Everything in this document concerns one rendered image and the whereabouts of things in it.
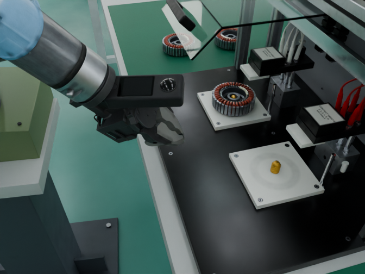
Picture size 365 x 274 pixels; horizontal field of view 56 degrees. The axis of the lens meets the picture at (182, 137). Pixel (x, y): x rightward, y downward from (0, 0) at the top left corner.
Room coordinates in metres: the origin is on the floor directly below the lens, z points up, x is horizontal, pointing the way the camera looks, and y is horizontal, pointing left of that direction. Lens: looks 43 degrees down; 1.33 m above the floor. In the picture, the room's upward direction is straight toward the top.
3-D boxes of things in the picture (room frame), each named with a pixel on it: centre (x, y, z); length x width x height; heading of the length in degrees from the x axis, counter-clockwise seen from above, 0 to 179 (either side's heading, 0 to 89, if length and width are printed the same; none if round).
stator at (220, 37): (1.12, -0.17, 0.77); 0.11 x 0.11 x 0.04
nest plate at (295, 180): (0.49, -0.20, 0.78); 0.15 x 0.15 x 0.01; 16
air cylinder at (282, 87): (0.76, -0.27, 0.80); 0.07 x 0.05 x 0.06; 16
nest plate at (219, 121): (0.72, -0.13, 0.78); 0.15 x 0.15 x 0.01; 16
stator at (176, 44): (1.08, 0.01, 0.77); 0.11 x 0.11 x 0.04
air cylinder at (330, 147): (0.53, -0.34, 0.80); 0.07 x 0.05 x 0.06; 16
